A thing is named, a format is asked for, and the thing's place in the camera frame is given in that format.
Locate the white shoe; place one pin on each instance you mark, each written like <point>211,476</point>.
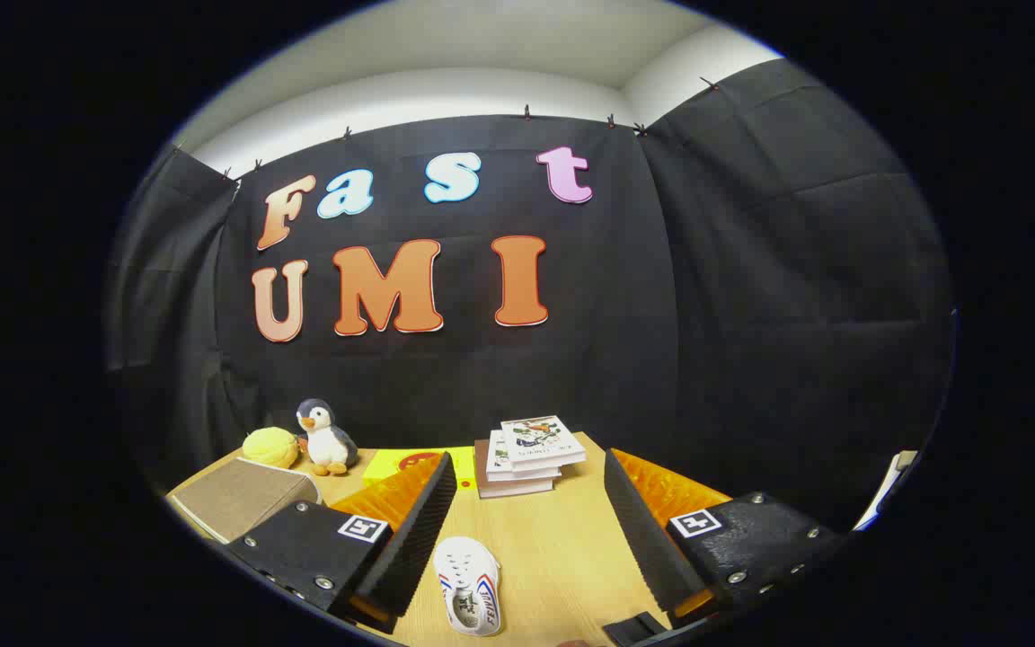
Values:
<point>464,575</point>

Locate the brown cover book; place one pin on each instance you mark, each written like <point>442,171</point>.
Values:
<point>513,490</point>

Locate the white book floral cover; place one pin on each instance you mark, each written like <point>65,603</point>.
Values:
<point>540,440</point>

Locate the penguin plush toy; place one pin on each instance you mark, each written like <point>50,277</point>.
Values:
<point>329,445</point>

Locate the yellow book red circle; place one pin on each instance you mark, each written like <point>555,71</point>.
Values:
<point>387,465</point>

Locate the beige fabric storage box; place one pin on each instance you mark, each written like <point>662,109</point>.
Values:
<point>239,494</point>

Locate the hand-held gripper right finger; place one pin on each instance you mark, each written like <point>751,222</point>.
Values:
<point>648,539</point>

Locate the yellow plush ball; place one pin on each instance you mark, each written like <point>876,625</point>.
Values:
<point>270,447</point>

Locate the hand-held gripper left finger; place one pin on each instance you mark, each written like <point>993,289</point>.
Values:
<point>414,548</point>

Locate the white book green print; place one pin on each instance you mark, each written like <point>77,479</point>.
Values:
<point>495,463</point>

